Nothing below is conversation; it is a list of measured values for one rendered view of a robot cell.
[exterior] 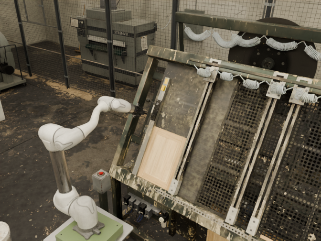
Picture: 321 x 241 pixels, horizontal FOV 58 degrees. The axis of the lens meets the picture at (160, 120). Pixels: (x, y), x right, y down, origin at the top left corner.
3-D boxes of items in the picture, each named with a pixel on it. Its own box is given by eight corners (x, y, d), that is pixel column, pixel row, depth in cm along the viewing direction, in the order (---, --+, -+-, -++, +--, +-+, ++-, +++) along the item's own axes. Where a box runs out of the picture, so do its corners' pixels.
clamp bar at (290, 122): (245, 228, 220) (237, 235, 199) (298, 80, 217) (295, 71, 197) (258, 235, 215) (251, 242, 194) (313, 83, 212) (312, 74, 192)
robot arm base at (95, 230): (90, 243, 212) (89, 237, 210) (71, 229, 224) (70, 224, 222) (109, 227, 225) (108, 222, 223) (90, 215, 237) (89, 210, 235)
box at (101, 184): (93, 190, 273) (91, 174, 264) (102, 183, 282) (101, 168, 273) (102, 195, 267) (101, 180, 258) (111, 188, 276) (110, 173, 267)
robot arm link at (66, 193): (70, 222, 222) (51, 211, 233) (85, 208, 234) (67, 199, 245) (50, 133, 188) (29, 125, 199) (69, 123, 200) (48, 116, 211)
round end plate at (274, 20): (221, 93, 303) (232, 13, 265) (223, 92, 307) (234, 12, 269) (302, 115, 262) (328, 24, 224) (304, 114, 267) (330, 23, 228)
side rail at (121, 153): (118, 163, 293) (111, 163, 284) (154, 60, 291) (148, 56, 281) (123, 165, 290) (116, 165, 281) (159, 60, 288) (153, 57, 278)
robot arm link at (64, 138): (82, 127, 194) (68, 123, 201) (60, 140, 181) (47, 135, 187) (86, 144, 200) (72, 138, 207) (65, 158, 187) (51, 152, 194)
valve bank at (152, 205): (118, 212, 273) (116, 192, 262) (128, 203, 283) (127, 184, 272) (161, 239, 248) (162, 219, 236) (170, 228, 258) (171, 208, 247)
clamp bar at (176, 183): (169, 190, 255) (155, 192, 234) (214, 62, 252) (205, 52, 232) (179, 195, 250) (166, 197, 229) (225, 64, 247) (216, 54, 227)
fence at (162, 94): (133, 173, 276) (131, 173, 272) (167, 78, 273) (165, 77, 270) (138, 175, 273) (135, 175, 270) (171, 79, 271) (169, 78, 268)
